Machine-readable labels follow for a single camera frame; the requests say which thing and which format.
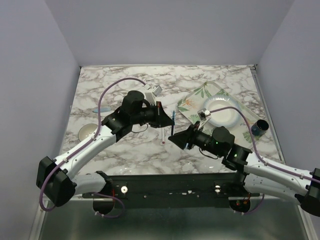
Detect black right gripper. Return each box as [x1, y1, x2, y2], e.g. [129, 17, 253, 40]
[168, 120, 223, 157]

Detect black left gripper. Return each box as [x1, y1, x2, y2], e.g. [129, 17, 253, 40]
[131, 101, 175, 129]

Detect white marker red tip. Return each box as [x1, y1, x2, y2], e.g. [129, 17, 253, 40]
[161, 128, 166, 145]

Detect blue transparent gel pen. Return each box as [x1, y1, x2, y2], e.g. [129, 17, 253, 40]
[170, 110, 176, 136]

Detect light blue rectangular block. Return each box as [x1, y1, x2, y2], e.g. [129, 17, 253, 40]
[92, 107, 111, 113]

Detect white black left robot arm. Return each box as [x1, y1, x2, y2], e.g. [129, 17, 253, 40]
[36, 90, 173, 207]

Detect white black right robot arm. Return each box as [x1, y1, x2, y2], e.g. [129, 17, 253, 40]
[168, 124, 320, 217]

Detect floral leaf pattern tray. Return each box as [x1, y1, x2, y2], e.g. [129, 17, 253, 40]
[177, 81, 260, 149]

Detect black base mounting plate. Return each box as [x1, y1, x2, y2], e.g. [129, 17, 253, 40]
[83, 173, 251, 214]

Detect teal bowl white inside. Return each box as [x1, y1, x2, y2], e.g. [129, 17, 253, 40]
[78, 123, 98, 142]

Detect dark blue mug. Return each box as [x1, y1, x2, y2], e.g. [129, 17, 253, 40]
[251, 119, 269, 137]

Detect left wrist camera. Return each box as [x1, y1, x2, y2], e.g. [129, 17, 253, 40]
[144, 84, 163, 105]

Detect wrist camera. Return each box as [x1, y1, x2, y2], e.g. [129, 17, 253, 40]
[144, 84, 163, 105]
[197, 108, 211, 121]

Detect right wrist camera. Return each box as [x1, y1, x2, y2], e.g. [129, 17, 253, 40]
[197, 108, 211, 121]

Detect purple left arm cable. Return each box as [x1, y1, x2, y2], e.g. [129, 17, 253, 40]
[39, 77, 148, 218]

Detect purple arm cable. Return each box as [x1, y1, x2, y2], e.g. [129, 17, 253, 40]
[208, 106, 320, 182]
[39, 77, 148, 218]

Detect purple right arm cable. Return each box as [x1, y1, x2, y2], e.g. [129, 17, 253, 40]
[208, 106, 320, 182]

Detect aluminium frame rail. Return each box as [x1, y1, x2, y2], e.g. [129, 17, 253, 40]
[250, 64, 285, 162]

